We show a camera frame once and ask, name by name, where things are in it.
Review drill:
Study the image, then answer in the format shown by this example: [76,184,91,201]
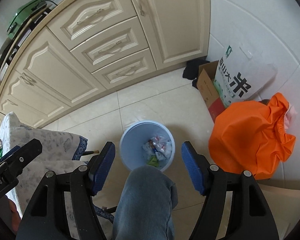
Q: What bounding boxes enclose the cream lower cabinets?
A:
[0,0,210,128]

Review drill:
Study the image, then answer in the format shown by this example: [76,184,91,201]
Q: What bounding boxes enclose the cardboard box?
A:
[197,61,225,122]

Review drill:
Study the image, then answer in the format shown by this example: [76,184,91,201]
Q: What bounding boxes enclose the trash inside bin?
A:
[142,135,172,169]

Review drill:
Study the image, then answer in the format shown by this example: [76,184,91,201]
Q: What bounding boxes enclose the light blue trash bin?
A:
[120,120,175,172]

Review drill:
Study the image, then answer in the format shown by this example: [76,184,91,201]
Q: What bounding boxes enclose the round table floral cloth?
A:
[0,113,114,239]

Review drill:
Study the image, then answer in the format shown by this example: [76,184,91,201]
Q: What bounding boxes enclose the white rice sack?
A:
[213,43,277,108]

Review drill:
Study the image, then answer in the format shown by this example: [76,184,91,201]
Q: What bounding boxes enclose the black gas stove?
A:
[0,7,52,70]

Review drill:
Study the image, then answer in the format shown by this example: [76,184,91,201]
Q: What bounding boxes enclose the green electric cooker pot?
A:
[7,0,47,39]

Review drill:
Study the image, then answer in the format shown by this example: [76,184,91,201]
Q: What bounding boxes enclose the black cloth on floor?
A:
[183,58,209,89]

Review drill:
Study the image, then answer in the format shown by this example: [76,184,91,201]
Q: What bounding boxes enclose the person's jeans leg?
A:
[112,166,178,239]

